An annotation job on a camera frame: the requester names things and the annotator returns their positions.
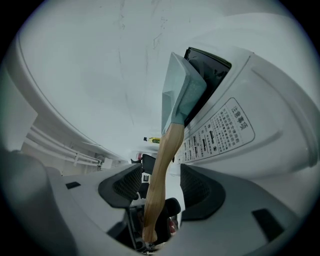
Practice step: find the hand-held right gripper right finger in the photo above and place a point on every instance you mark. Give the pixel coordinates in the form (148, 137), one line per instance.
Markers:
(237, 212)

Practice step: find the black office chair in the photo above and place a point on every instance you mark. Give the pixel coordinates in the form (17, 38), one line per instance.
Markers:
(172, 206)
(148, 163)

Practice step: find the white electronic device box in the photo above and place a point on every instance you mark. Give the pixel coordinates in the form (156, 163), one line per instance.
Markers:
(262, 112)

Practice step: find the red metal frame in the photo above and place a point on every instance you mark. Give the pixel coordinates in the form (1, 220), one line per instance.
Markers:
(174, 225)

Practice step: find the yellow drink bottle black cap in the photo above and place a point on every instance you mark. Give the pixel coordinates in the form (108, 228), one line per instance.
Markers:
(153, 140)

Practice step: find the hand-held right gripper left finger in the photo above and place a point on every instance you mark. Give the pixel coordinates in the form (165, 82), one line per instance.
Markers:
(100, 195)

